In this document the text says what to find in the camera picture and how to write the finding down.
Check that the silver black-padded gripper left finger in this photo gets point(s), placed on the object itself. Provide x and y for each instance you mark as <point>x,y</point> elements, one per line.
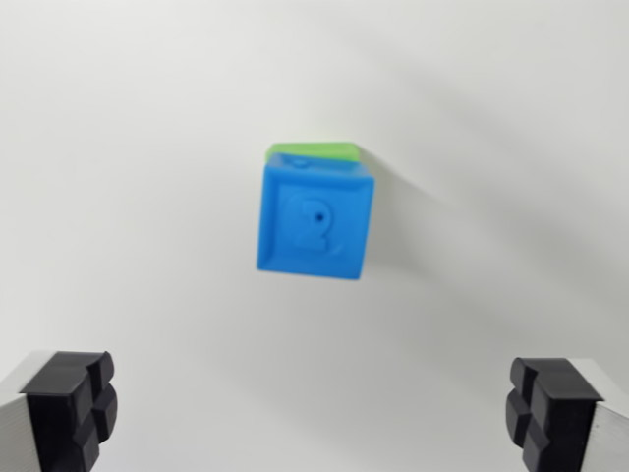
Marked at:
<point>59,413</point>

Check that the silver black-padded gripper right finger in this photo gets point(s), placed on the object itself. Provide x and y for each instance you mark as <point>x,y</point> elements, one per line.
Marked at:
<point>560,418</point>

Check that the blue rubber cube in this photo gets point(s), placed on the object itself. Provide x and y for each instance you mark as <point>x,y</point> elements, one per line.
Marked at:
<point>314,221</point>

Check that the green rubber cube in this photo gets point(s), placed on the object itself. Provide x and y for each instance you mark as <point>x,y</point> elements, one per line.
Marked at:
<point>314,150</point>

